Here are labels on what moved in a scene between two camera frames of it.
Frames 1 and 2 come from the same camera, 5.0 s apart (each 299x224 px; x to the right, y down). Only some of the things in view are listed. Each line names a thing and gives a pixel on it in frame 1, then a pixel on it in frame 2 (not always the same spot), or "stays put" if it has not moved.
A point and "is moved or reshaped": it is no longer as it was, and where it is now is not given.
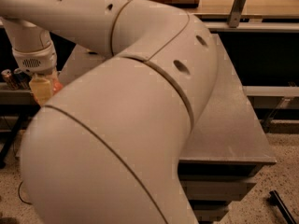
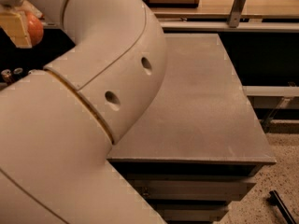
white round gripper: x=36 y=63 -> x=14 y=28
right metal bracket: x=237 y=7 stays put
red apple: x=58 y=87 is moved or reshaped
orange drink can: x=8 y=81 stays put
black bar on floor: x=276 y=200 stays put
